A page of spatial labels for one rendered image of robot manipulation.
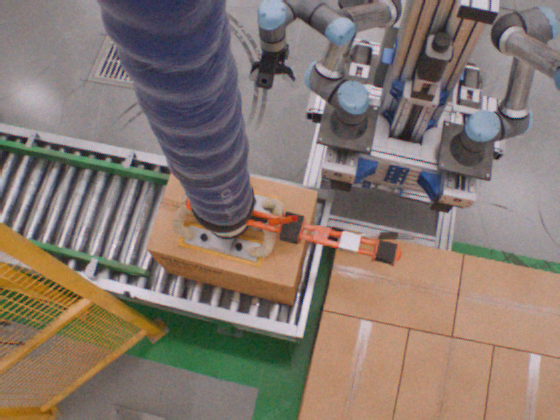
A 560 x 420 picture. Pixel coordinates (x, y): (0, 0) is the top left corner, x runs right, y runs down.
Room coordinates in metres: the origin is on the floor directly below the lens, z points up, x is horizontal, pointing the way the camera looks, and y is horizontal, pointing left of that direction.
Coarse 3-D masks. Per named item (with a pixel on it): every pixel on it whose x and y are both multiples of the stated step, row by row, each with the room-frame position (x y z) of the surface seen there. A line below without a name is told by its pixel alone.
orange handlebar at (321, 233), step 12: (264, 216) 0.66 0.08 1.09; (276, 216) 0.66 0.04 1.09; (264, 228) 0.62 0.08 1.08; (276, 228) 0.62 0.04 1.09; (312, 228) 0.62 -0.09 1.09; (324, 228) 0.61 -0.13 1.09; (312, 240) 0.57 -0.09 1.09; (324, 240) 0.57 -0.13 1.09; (360, 240) 0.57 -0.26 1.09; (372, 240) 0.57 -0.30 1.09; (360, 252) 0.52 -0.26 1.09; (372, 252) 0.52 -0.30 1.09
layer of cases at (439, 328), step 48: (384, 240) 0.73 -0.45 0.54; (336, 288) 0.51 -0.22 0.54; (384, 288) 0.50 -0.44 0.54; (432, 288) 0.50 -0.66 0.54; (480, 288) 0.49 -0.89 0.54; (528, 288) 0.48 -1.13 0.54; (336, 336) 0.29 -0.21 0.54; (384, 336) 0.28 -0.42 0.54; (432, 336) 0.27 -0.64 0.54; (480, 336) 0.26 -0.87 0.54; (528, 336) 0.25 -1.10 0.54; (336, 384) 0.08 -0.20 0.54; (384, 384) 0.07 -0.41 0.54; (432, 384) 0.06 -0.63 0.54; (480, 384) 0.05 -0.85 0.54; (528, 384) 0.04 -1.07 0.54
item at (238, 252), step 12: (192, 228) 0.66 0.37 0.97; (204, 228) 0.66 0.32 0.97; (180, 240) 0.61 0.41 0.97; (192, 240) 0.61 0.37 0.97; (204, 240) 0.60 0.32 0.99; (240, 240) 0.61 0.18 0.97; (252, 240) 0.61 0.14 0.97; (204, 252) 0.56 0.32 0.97; (216, 252) 0.56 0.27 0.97; (228, 252) 0.56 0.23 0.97; (240, 252) 0.56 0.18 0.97; (252, 264) 0.52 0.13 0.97
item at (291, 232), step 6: (282, 216) 0.66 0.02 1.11; (300, 216) 0.66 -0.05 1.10; (294, 222) 0.64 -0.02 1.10; (300, 222) 0.64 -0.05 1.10; (282, 228) 0.61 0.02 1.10; (288, 228) 0.61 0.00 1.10; (294, 228) 0.61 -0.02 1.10; (300, 228) 0.61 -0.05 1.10; (282, 234) 0.59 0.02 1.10; (288, 234) 0.59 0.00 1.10; (294, 234) 0.59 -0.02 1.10; (300, 234) 0.59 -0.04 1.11; (288, 240) 0.58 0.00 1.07; (294, 240) 0.57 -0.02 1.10; (300, 240) 0.58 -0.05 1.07
